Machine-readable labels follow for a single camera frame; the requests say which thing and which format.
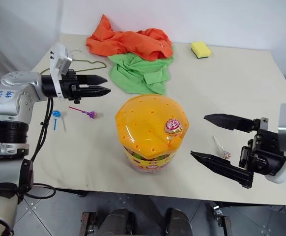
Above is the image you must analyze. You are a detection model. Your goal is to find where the orange burger-shaped lollipop jar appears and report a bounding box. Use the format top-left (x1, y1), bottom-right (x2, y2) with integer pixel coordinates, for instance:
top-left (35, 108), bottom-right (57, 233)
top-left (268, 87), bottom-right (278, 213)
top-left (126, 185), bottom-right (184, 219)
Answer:
top-left (115, 94), bottom-right (191, 175)

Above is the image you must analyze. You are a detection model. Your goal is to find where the green cloth garment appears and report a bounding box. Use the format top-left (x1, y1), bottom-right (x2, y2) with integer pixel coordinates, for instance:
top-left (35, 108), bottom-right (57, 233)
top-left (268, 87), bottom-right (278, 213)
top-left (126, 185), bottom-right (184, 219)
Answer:
top-left (108, 46), bottom-right (175, 95)

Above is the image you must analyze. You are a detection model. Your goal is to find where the yellow sponge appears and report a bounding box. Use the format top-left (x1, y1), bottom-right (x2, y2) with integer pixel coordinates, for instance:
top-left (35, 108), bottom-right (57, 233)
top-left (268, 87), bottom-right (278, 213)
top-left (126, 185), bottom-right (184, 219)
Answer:
top-left (191, 41), bottom-right (212, 60)

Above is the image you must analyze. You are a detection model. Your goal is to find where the red gold wrapped lollipop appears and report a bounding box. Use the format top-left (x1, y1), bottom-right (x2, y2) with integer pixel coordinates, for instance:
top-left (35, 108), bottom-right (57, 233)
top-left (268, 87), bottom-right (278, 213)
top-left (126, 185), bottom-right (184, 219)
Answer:
top-left (163, 118), bottom-right (184, 148)

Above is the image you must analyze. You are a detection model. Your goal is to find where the rusty metal base bracket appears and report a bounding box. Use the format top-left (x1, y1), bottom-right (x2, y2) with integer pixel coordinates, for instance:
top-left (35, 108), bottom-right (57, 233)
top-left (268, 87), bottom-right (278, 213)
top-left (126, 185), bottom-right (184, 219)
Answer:
top-left (79, 211), bottom-right (97, 236)

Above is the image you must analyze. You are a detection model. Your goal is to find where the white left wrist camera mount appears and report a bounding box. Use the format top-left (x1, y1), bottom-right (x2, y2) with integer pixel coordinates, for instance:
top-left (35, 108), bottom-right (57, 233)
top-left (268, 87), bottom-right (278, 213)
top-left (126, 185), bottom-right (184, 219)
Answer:
top-left (49, 42), bottom-right (74, 98)

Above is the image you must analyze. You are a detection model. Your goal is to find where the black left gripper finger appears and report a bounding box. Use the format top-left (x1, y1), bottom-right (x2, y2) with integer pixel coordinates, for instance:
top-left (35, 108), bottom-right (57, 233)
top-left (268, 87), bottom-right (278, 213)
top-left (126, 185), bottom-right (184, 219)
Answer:
top-left (86, 75), bottom-right (108, 87)
top-left (78, 86), bottom-right (112, 99)

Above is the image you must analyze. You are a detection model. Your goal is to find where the thin wire clothes hanger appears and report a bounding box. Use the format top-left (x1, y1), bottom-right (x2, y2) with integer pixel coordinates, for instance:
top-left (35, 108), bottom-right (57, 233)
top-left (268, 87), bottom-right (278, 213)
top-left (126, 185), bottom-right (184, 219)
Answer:
top-left (39, 48), bottom-right (107, 75)

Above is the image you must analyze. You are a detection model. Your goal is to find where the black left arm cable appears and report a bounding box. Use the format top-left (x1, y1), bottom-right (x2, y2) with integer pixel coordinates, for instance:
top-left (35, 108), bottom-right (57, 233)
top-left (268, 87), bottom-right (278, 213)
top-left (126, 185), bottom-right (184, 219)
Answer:
top-left (15, 97), bottom-right (57, 200)

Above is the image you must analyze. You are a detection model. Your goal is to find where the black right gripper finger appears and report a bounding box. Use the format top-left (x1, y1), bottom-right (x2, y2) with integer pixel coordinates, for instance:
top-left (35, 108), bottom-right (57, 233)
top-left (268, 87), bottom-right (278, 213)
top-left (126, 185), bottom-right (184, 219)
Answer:
top-left (190, 150), bottom-right (255, 189)
top-left (203, 113), bottom-right (255, 132)

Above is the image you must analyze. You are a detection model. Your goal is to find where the purple wrapped lollipop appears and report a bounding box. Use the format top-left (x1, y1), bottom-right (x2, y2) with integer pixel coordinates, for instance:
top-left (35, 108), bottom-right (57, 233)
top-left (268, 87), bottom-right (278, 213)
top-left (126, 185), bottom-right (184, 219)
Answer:
top-left (68, 106), bottom-right (98, 119)

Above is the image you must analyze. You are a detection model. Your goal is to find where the blue wrapped lollipop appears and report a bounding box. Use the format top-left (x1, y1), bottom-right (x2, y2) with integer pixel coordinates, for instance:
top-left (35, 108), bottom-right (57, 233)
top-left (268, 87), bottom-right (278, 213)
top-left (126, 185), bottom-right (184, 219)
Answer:
top-left (51, 110), bottom-right (67, 132)

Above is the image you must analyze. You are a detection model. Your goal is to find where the black table leg caster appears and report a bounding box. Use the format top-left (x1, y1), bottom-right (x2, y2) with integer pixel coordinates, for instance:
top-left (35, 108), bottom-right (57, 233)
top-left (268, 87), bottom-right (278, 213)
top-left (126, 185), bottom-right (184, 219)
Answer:
top-left (210, 201), bottom-right (229, 229)

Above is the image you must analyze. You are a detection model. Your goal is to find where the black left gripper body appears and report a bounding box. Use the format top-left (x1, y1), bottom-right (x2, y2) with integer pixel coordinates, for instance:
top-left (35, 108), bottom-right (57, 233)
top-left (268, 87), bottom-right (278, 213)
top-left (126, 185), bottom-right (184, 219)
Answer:
top-left (60, 69), bottom-right (89, 104)

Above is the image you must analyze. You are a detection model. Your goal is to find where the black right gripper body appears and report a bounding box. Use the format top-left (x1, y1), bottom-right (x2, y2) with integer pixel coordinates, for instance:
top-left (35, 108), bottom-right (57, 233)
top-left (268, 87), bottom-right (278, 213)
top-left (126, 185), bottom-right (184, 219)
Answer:
top-left (238, 117), bottom-right (286, 177)

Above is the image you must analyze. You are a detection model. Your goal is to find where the orange cloth garment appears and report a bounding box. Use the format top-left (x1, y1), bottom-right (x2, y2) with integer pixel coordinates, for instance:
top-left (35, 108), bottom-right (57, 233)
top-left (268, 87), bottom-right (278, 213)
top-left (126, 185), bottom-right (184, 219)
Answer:
top-left (85, 14), bottom-right (173, 61)

